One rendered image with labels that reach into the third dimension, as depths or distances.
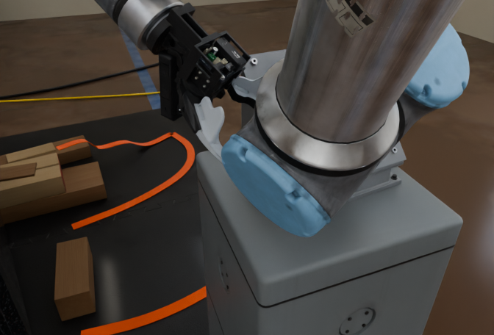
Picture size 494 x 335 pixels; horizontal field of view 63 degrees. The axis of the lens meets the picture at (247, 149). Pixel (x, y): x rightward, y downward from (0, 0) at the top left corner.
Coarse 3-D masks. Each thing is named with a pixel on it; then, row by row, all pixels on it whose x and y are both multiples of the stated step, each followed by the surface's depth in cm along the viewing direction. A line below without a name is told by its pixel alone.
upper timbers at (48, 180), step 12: (48, 156) 210; (36, 168) 201; (48, 168) 201; (60, 168) 204; (12, 180) 192; (24, 180) 192; (36, 180) 192; (48, 180) 193; (60, 180) 196; (0, 192) 186; (12, 192) 188; (24, 192) 191; (36, 192) 193; (48, 192) 196; (60, 192) 199; (0, 204) 188; (12, 204) 191
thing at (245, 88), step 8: (240, 80) 59; (248, 80) 59; (256, 80) 59; (232, 88) 60; (240, 88) 61; (248, 88) 61; (256, 88) 60; (232, 96) 61; (240, 96) 60; (248, 96) 61; (256, 96) 62; (248, 104) 62
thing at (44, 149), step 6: (48, 144) 240; (24, 150) 235; (30, 150) 235; (36, 150) 235; (42, 150) 235; (48, 150) 235; (54, 150) 235; (6, 156) 229; (12, 156) 228; (18, 156) 228; (24, 156) 228; (30, 156) 229; (36, 156) 231
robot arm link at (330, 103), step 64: (320, 0) 27; (384, 0) 24; (448, 0) 24; (320, 64) 31; (384, 64) 28; (256, 128) 43; (320, 128) 36; (384, 128) 39; (256, 192) 47; (320, 192) 41
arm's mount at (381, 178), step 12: (252, 60) 71; (264, 60) 73; (276, 60) 74; (252, 72) 71; (264, 72) 72; (252, 108) 72; (396, 144) 78; (396, 156) 77; (384, 168) 76; (372, 180) 77; (384, 180) 79; (396, 180) 80; (360, 192) 76; (372, 192) 78
